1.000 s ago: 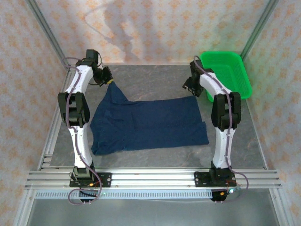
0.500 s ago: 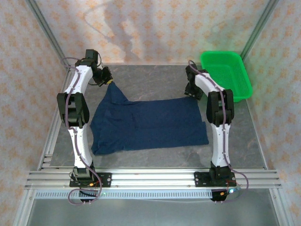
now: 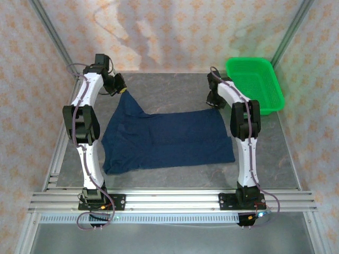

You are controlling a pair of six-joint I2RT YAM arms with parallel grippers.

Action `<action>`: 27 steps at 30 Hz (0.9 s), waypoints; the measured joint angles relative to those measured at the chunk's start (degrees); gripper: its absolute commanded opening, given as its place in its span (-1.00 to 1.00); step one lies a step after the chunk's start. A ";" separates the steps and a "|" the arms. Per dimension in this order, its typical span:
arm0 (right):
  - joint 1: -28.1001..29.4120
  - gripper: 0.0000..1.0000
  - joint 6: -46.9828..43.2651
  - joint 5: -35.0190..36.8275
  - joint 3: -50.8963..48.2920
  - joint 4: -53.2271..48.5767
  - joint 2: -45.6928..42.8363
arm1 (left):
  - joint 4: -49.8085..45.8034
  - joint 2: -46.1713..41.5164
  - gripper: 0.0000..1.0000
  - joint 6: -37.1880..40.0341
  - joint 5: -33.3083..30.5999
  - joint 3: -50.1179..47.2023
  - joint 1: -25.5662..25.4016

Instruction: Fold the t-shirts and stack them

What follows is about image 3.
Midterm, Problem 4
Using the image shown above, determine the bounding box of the navy blue t-shirt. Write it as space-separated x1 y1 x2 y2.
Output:
101 91 236 175

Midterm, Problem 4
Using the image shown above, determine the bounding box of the green perforated plastic basket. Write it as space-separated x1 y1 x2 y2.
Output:
225 57 286 116

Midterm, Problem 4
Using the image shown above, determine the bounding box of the grey metal shelf panel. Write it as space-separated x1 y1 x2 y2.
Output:
30 223 315 254

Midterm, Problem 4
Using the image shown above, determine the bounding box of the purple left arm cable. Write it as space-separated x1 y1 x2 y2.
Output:
65 62 117 231

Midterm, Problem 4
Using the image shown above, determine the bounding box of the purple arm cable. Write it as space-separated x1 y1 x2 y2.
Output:
65 62 117 231
210 66 281 230

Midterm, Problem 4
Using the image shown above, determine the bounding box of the aluminium frame post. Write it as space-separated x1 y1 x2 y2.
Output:
269 0 315 69
28 0 80 79

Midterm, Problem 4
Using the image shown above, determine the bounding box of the aluminium side rail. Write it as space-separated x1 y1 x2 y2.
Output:
42 72 88 192

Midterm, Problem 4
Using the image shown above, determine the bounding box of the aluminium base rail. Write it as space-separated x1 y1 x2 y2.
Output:
29 188 317 213

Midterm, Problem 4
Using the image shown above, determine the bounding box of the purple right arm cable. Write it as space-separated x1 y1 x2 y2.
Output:
210 66 281 230

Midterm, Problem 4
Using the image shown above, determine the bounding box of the slotted grey cable duct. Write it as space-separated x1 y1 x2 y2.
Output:
39 213 240 225

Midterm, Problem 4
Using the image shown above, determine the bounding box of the aluminium frame leg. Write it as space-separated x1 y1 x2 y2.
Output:
303 211 328 254
14 211 40 254

